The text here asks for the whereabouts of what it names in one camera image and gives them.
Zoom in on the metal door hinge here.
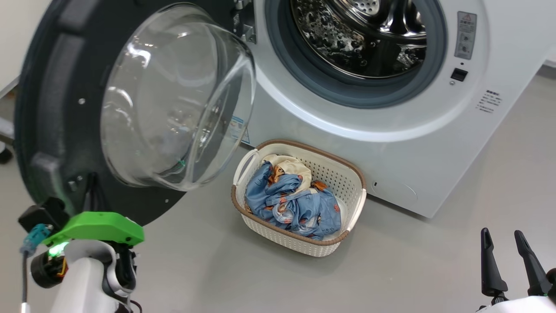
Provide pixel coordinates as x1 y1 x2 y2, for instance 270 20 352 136
232 0 257 43

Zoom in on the blue cartoon print garment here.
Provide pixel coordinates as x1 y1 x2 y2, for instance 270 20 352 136
245 161 342 241

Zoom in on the white basket with brown rim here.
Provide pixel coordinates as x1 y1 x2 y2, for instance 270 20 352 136
231 139 367 257

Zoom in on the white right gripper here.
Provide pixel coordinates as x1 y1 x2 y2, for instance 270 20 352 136
476 227 556 313

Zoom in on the round white filter cover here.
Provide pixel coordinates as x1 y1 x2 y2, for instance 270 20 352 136
371 179 418 206

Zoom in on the white front-load washing machine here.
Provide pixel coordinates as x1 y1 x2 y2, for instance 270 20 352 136
232 0 556 219

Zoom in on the round black glass washer door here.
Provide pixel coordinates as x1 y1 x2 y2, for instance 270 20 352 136
14 0 257 226

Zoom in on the grey warning sticker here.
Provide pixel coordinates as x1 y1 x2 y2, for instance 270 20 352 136
454 11 477 60

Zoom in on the teal connector cable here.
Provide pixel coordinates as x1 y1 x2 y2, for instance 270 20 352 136
20 224 53 313

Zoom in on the stainless steel washing machine drum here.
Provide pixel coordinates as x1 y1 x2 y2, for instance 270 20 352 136
290 0 428 80

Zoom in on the blue energy label sticker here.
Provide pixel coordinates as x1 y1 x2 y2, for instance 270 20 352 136
230 115 252 145

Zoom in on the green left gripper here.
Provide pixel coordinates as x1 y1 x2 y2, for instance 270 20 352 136
42 173 145 246

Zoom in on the cream cartoon print garment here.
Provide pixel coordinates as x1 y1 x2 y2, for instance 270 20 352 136
263 154 312 192

